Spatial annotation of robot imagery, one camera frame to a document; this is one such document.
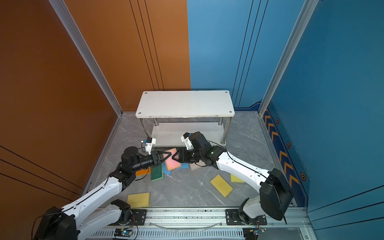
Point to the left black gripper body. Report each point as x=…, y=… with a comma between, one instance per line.
x=147, y=162

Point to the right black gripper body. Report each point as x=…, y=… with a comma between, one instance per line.
x=191, y=156

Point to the pink sponge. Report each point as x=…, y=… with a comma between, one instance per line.
x=170, y=163

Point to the white beige sponge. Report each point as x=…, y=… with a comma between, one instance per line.
x=195, y=167

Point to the white two-tier shelf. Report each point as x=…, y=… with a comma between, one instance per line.
x=178, y=112

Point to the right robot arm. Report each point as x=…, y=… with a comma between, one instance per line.
x=275, y=193

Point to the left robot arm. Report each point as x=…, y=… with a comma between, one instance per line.
x=81, y=218

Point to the light blue sponge left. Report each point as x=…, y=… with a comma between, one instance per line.
x=165, y=171

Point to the light blue sponge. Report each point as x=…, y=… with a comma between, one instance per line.
x=184, y=166
x=165, y=171

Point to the orange sponge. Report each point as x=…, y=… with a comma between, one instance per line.
x=143, y=172

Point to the light blue sponge right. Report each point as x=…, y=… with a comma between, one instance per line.
x=184, y=166

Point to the yellow sponge front left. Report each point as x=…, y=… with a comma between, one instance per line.
x=141, y=200

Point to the yellow sponge centre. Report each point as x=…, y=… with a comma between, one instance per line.
x=221, y=185

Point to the yellow green sponge right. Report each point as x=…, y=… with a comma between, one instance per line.
x=235, y=179

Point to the left green circuit board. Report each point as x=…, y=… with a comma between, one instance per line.
x=123, y=233

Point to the right circuit board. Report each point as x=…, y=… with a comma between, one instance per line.
x=252, y=233

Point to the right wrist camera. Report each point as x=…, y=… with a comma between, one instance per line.
x=186, y=140

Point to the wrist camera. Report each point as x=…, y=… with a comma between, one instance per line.
x=186, y=140
x=147, y=145

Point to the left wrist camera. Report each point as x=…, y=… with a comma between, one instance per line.
x=147, y=145

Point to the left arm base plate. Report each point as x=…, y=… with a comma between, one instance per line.
x=136, y=217

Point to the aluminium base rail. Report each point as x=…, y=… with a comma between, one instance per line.
x=209, y=223

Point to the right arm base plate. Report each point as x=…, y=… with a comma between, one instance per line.
x=233, y=218

